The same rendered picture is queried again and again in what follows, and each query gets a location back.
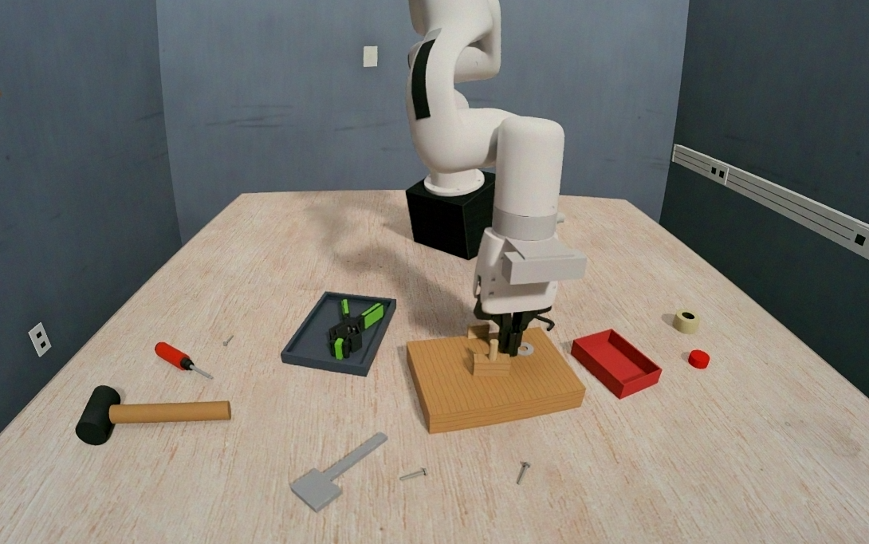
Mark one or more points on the red open tray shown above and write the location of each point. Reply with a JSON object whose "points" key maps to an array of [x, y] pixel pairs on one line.
{"points": [[634, 370]]}

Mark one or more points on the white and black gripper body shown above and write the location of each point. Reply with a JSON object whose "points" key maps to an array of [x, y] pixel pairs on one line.
{"points": [[506, 298]]}

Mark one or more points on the black hex key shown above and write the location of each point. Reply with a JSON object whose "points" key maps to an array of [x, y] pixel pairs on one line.
{"points": [[546, 320]]}

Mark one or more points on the red round disc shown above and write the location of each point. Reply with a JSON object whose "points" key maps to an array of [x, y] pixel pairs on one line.
{"points": [[699, 359]]}

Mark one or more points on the black-headed mallet with wooden handle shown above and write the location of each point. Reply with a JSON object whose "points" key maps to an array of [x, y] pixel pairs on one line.
{"points": [[104, 409]]}

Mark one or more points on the small light wooden block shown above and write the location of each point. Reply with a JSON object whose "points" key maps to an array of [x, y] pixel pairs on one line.
{"points": [[482, 366]]}

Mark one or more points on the beige cylinder with hole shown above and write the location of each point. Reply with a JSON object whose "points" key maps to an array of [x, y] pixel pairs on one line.
{"points": [[686, 321]]}

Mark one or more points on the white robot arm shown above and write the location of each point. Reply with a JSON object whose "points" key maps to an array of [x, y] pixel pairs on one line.
{"points": [[452, 139]]}

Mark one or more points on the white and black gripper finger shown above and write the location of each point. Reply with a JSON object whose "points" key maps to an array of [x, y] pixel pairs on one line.
{"points": [[520, 322], [506, 335]]}

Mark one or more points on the red-handled screwdriver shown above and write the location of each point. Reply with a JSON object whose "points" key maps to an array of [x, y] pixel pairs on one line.
{"points": [[177, 358]]}

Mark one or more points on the light brown wooden bench board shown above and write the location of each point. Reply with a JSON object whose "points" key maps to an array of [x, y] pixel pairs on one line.
{"points": [[452, 399]]}

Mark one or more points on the black spring clamp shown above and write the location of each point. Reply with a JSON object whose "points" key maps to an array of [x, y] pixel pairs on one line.
{"points": [[350, 329]]}

